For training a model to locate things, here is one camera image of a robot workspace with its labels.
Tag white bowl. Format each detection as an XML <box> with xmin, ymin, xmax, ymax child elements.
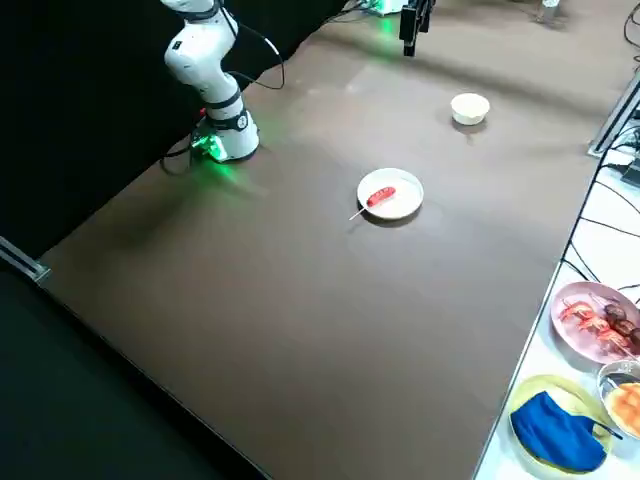
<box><xmin>450</xmin><ymin>92</ymin><xmax>491</xmax><ymax>126</ymax></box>

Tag glass bowl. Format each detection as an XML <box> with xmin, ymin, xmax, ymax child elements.
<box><xmin>597</xmin><ymin>358</ymin><xmax>640</xmax><ymax>441</ymax></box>

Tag red sausage on stick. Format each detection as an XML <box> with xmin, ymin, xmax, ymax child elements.
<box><xmin>348</xmin><ymin>185</ymin><xmax>398</xmax><ymax>222</ymax></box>

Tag white plate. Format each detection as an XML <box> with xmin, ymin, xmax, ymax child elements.
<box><xmin>356</xmin><ymin>168</ymin><xmax>425</xmax><ymax>222</ymax></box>

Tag black power adapter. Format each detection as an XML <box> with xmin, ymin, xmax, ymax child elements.
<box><xmin>619</xmin><ymin>159</ymin><xmax>640</xmax><ymax>190</ymax></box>

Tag red shrimp skewer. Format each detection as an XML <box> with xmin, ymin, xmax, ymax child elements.
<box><xmin>558</xmin><ymin>298</ymin><xmax>631</xmax><ymax>351</ymax></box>

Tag pink plate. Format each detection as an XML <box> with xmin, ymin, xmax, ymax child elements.
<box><xmin>550</xmin><ymin>281</ymin><xmax>640</xmax><ymax>365</ymax></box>

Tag brown meatball skewer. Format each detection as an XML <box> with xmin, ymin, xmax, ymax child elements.
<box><xmin>588</xmin><ymin>293</ymin><xmax>640</xmax><ymax>346</ymax></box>

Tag yellow plate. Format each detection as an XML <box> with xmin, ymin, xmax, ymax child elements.
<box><xmin>508</xmin><ymin>374</ymin><xmax>615</xmax><ymax>474</ymax></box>

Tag blue cloth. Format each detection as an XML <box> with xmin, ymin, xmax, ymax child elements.
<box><xmin>509</xmin><ymin>391</ymin><xmax>625</xmax><ymax>473</ymax></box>

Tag orange bread buns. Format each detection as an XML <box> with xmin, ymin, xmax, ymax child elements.
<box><xmin>606</xmin><ymin>382</ymin><xmax>640</xmax><ymax>429</ymax></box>

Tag aluminium post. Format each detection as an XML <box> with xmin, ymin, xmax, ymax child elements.
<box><xmin>587</xmin><ymin>74</ymin><xmax>640</xmax><ymax>157</ymax></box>

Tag black desk cable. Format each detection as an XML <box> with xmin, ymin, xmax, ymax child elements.
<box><xmin>560</xmin><ymin>124</ymin><xmax>640</xmax><ymax>292</ymax></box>

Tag aluminium frame rail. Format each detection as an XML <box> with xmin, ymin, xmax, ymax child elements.
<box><xmin>0</xmin><ymin>234</ymin><xmax>52</xmax><ymax>282</ymax></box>

